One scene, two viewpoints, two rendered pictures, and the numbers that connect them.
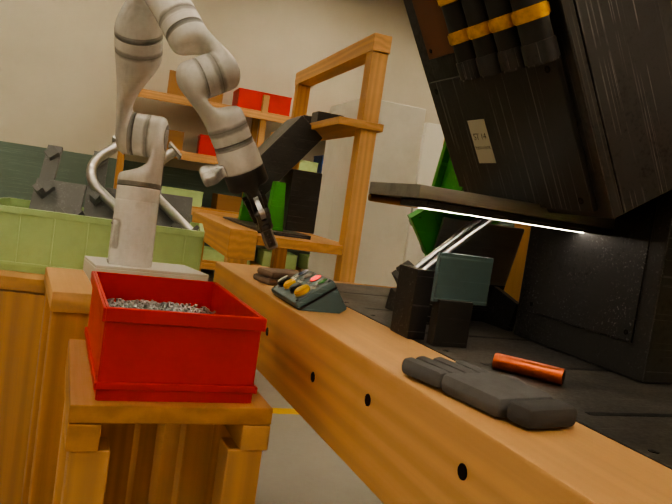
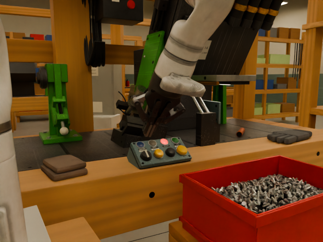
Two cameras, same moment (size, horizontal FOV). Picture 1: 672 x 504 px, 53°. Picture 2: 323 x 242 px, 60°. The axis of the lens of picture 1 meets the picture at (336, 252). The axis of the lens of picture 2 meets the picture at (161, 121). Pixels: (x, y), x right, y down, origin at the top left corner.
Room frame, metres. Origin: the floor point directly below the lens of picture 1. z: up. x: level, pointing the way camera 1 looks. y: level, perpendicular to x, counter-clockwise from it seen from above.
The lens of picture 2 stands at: (1.28, 0.76, 1.12)
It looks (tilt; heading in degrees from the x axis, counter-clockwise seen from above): 9 degrees down; 264
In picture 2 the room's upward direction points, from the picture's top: straight up
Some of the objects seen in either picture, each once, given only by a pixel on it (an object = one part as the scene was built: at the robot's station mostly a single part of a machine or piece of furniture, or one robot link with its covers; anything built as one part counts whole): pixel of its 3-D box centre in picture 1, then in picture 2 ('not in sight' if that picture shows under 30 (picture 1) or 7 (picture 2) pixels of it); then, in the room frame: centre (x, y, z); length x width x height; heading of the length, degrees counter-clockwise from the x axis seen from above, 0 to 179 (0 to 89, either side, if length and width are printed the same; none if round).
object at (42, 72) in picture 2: not in sight; (41, 78); (1.60, -0.26, 1.12); 0.07 x 0.03 x 0.08; 113
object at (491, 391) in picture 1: (488, 387); (287, 135); (0.73, -0.19, 0.91); 0.20 x 0.11 x 0.03; 32
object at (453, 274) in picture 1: (459, 300); (210, 120); (1.01, -0.20, 0.97); 0.10 x 0.02 x 0.14; 113
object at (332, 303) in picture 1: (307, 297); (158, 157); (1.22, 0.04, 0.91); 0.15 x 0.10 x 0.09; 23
